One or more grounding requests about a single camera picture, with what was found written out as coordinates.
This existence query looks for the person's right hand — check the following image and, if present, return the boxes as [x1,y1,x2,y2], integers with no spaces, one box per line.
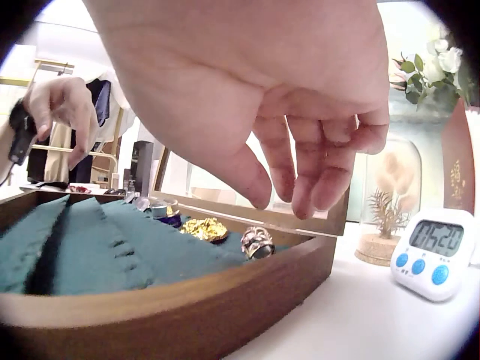
[81,0,390,220]

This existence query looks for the person's right thumb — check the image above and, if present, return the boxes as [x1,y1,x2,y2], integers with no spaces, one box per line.
[202,142,273,210]

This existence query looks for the person's left thumb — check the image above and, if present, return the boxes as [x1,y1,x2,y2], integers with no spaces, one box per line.
[32,111,52,142]

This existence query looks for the person's right little finger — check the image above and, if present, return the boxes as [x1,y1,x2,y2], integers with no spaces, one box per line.
[354,112,390,155]

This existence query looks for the red card with gold print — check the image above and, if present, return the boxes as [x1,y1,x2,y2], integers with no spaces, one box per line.
[442,97,477,219]

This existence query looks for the green velvet ring cushion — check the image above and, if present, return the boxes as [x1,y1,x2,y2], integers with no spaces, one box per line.
[0,195,290,297]

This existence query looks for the black rectangular box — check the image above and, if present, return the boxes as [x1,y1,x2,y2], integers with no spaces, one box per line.
[132,141,155,192]

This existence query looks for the person's right index finger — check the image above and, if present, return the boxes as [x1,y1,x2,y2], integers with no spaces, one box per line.
[253,114,296,204]

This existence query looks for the person's right ring finger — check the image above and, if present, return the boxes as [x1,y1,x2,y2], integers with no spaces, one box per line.
[314,119,357,211]

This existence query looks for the gold clothes rack with garments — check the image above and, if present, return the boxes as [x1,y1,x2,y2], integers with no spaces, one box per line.
[0,58,130,189]

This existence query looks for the white rose bouquet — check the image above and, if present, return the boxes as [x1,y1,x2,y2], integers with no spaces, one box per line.
[388,25,475,110]

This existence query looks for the white digital timer blue buttons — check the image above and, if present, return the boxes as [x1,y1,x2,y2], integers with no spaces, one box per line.
[390,209,476,303]

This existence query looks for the person's left hand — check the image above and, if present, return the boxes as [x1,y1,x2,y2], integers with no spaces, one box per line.
[22,77,100,169]

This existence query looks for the clear crystal ring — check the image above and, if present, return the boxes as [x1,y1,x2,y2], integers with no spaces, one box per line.
[131,195,153,213]

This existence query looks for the gold nugget ring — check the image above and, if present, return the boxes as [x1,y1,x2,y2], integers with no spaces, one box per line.
[180,216,230,244]

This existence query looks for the rose gold filigree ring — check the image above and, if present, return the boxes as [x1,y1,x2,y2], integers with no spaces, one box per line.
[240,226,276,260]

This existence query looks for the person's left fingers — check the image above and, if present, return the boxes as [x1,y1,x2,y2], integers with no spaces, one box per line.
[54,101,100,169]

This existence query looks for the person's right middle finger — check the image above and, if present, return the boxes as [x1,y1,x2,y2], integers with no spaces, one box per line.
[287,117,327,220]

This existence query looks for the black wrist band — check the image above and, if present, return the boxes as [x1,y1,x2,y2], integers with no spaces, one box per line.
[8,98,39,164]

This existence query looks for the wooden jewellery box with lid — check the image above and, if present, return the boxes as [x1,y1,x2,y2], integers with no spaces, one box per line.
[0,148,351,360]

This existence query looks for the glass dome with dried flowers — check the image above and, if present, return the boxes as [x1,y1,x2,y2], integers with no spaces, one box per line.
[354,136,423,267]

